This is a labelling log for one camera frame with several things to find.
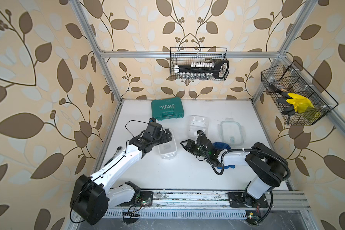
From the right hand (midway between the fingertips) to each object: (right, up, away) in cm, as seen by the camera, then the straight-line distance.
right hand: (182, 144), depth 88 cm
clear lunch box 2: (-8, -3, -2) cm, 9 cm away
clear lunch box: (+12, +12, +17) cm, 24 cm away
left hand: (-11, +8, -6) cm, 14 cm away
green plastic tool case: (-11, +23, +21) cm, 33 cm away
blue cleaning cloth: (+26, -1, +2) cm, 26 cm away
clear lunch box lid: (+36, +6, +13) cm, 39 cm away
